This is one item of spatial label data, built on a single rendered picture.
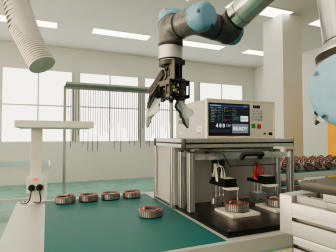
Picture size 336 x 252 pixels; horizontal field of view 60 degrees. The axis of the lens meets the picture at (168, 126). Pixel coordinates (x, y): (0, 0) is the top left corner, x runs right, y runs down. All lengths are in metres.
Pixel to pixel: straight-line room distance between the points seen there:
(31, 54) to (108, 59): 6.06
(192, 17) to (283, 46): 4.90
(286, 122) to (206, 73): 4.04
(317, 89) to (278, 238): 0.83
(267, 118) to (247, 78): 8.06
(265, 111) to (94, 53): 6.57
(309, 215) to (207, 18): 0.53
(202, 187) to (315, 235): 0.97
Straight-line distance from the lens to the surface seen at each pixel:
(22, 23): 2.07
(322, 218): 0.71
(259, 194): 1.68
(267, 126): 1.70
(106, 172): 7.74
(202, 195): 1.63
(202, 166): 1.61
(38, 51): 1.95
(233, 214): 1.37
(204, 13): 0.81
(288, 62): 5.68
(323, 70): 0.53
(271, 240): 1.25
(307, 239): 0.74
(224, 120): 1.53
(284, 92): 5.51
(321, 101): 0.53
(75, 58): 7.81
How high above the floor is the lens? 1.13
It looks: 2 degrees up
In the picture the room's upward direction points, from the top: straight up
